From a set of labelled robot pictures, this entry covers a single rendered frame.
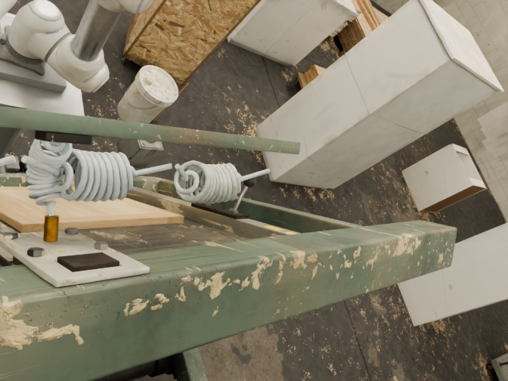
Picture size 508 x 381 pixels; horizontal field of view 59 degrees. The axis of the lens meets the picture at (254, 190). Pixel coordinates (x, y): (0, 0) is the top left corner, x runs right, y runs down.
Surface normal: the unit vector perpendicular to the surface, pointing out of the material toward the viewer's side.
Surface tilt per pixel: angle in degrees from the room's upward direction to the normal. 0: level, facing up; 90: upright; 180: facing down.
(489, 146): 90
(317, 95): 90
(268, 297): 35
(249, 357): 0
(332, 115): 90
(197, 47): 90
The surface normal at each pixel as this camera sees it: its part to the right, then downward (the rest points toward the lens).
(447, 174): -0.72, -0.08
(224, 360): 0.64, -0.44
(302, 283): 0.71, 0.15
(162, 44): 0.04, 0.83
